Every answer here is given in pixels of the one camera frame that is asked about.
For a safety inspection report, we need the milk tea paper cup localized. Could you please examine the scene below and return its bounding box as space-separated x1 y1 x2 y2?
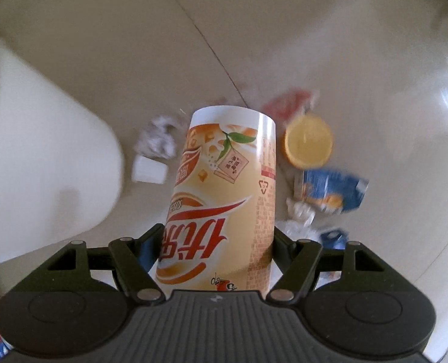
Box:
155 106 276 295

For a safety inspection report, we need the white plastic waste bin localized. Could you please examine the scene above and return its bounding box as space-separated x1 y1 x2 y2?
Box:
0 40 124 263

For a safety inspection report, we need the small blue white carton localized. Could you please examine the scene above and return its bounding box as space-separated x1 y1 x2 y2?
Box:
320 229 348 250

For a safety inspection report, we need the crumpled silver wrapper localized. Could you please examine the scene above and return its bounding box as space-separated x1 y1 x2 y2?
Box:
286 198 316 227

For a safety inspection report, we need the blue snack wrapper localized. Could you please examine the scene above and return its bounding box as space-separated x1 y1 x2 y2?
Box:
302 169 369 214

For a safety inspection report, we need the white folded tissue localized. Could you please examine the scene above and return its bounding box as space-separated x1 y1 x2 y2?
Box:
131 155 168 185

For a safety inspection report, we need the orange slice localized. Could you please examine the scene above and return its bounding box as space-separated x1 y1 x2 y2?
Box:
283 114 334 170

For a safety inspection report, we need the crumpled white paper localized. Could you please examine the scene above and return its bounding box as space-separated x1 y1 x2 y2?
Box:
134 115 187 160

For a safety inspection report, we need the red snack wrapper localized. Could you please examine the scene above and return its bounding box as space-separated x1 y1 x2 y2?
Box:
262 89 320 126

